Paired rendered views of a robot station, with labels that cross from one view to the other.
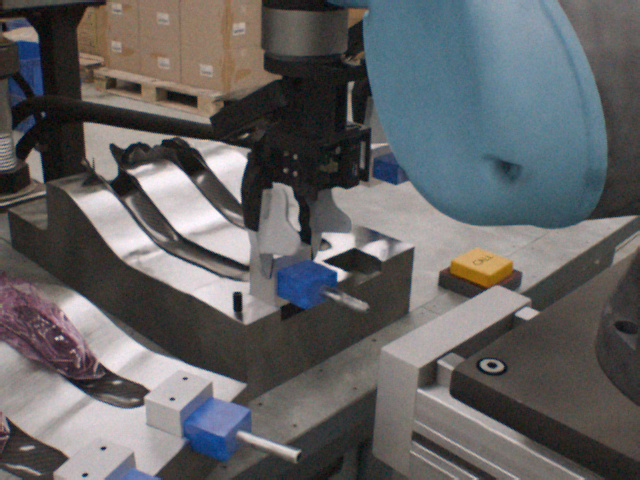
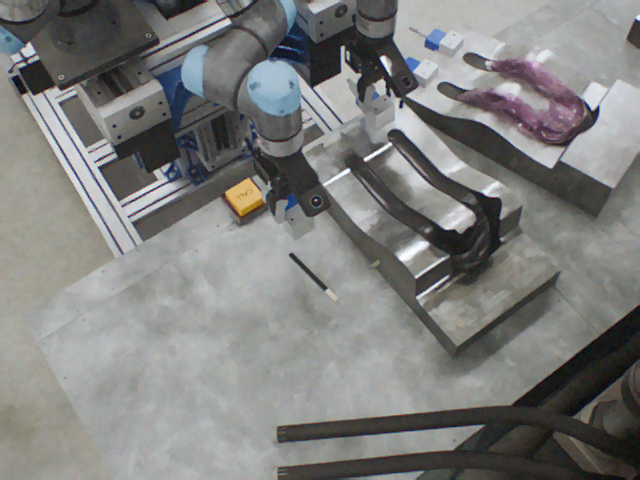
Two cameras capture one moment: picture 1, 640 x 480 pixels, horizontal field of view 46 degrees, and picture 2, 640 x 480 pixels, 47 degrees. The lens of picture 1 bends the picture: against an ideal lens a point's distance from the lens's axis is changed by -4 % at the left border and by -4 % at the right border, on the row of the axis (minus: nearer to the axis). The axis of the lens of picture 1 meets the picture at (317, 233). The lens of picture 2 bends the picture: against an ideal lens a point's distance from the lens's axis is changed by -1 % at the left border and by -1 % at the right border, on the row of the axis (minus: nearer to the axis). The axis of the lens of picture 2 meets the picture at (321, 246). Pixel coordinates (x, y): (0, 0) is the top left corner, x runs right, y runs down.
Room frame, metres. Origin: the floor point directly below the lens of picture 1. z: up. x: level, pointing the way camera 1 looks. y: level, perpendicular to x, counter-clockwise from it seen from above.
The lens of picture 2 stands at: (1.68, 0.15, 2.11)
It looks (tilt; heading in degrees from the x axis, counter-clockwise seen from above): 61 degrees down; 195
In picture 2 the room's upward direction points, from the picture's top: 4 degrees counter-clockwise
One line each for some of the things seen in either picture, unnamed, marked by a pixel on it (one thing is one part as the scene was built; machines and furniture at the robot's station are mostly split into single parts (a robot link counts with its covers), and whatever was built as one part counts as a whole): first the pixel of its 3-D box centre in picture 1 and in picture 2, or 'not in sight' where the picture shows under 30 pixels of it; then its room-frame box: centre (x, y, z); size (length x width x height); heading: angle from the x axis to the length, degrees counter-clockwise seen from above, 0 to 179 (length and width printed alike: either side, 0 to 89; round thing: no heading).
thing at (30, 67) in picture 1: (24, 68); not in sight; (4.47, 1.76, 0.32); 0.60 x 0.41 x 0.22; 55
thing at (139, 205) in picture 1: (189, 199); (426, 191); (0.88, 0.15, 0.92); 0.35 x 0.16 x 0.09; 47
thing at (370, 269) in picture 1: (352, 275); (337, 148); (0.78, -0.04, 0.87); 0.05 x 0.05 x 0.04; 47
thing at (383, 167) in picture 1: (400, 170); (284, 204); (0.97, -0.11, 0.93); 0.13 x 0.05 x 0.05; 47
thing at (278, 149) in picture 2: not in sight; (278, 133); (0.99, -0.09, 1.17); 0.08 x 0.08 x 0.05
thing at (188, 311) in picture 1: (189, 230); (424, 213); (0.90, 0.16, 0.87); 0.50 x 0.26 x 0.14; 47
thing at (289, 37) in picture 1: (307, 31); (375, 18); (0.69, 0.01, 1.15); 0.08 x 0.08 x 0.05
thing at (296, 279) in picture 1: (315, 287); (366, 98); (0.67, 0.00, 0.91); 0.13 x 0.05 x 0.05; 47
